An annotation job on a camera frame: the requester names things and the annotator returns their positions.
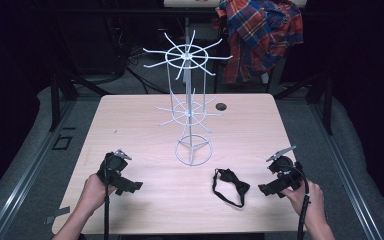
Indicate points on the person's right hand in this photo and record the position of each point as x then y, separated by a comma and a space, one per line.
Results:
308, 205

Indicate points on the black bow tie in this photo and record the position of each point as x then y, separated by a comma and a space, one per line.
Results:
233, 181

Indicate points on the grey metal floor rail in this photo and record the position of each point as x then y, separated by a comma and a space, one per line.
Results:
23, 173
346, 173

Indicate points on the person's left hand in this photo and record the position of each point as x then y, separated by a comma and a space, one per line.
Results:
94, 195

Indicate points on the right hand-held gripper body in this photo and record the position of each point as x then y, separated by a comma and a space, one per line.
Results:
285, 171

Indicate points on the grey tape strip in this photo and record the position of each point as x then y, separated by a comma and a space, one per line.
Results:
59, 213

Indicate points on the black metal frame post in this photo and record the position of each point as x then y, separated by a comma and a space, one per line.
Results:
55, 100
328, 106

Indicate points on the red blue plaid shirt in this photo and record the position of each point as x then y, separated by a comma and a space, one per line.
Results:
258, 36

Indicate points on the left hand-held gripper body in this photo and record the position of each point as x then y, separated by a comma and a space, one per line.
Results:
114, 165

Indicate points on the black tape square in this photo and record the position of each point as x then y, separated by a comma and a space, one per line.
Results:
62, 142

